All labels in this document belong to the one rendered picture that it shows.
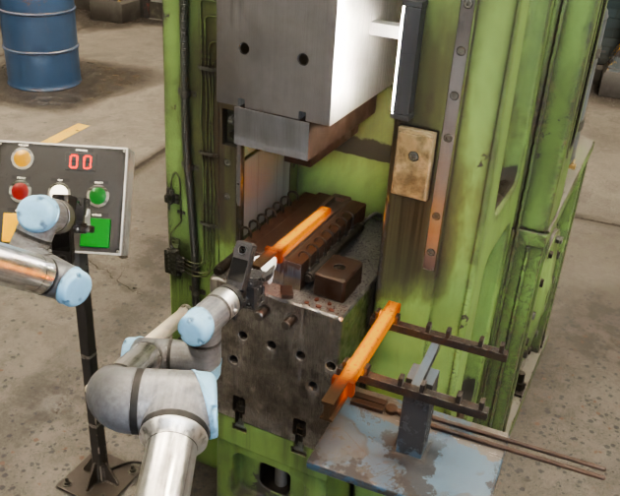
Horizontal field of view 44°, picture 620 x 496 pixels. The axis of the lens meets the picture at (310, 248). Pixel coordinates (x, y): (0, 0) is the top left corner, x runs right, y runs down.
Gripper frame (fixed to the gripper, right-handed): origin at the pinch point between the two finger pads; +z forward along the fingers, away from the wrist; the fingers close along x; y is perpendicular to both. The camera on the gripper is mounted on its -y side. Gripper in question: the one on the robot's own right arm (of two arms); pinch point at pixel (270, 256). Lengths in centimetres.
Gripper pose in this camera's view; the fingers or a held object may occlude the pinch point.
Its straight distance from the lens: 193.7
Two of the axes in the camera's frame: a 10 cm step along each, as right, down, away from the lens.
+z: 4.4, -4.0, 8.0
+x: 9.0, 2.6, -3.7
